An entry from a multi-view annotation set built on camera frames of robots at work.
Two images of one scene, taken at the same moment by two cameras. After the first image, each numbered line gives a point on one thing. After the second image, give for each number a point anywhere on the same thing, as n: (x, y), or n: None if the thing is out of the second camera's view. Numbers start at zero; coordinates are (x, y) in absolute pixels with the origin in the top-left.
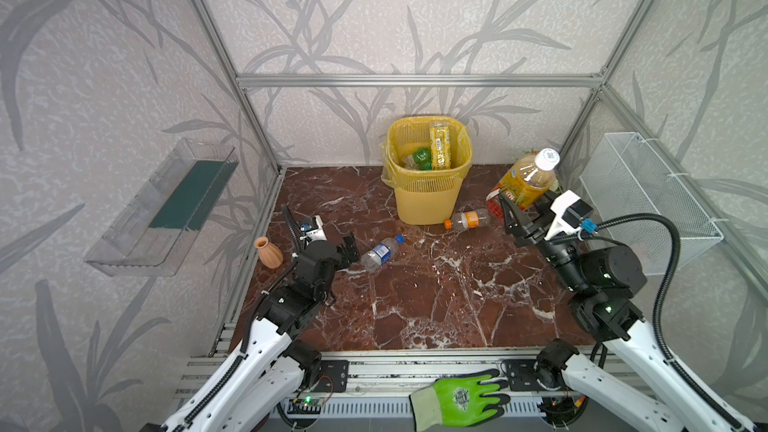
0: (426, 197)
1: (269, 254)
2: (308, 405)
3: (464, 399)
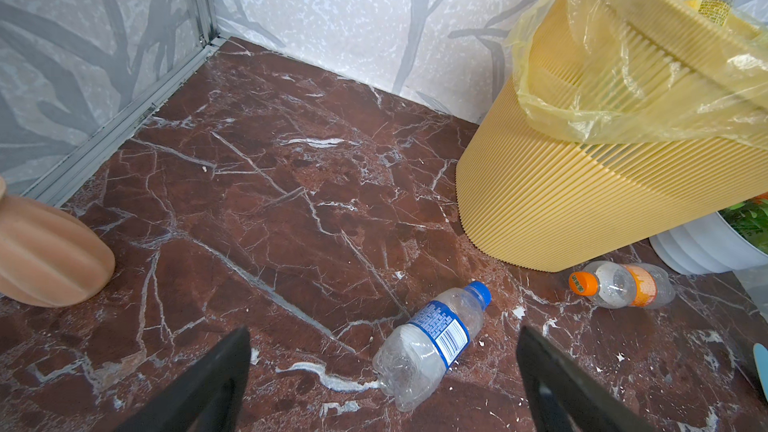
0: (639, 107)
1: (49, 257)
2: None
3: None
